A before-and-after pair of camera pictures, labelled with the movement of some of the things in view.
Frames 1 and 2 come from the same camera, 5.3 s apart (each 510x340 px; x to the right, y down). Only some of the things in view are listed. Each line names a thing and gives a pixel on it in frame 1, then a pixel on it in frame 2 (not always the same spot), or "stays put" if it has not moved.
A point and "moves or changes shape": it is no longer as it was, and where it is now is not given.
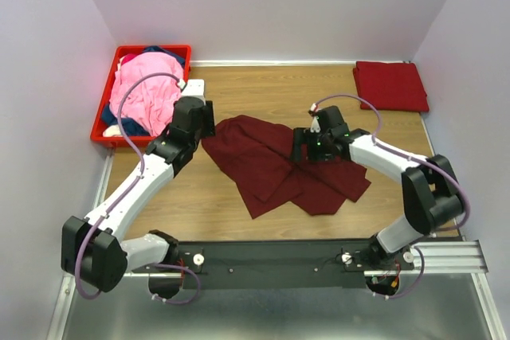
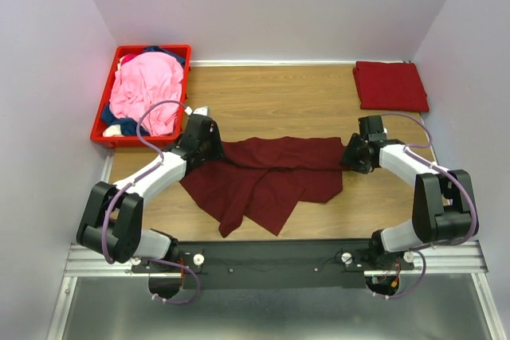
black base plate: x=273 y=265 stays put
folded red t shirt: x=390 y=86 stays put
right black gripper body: x=319 y=147 -> x=354 y=154
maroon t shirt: x=256 y=155 moves or changes shape
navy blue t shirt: x=131 y=126 stays put
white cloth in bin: x=112 y=130 stays put
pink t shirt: x=151 y=100 stays put
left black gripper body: x=198 y=135 -> x=213 y=150
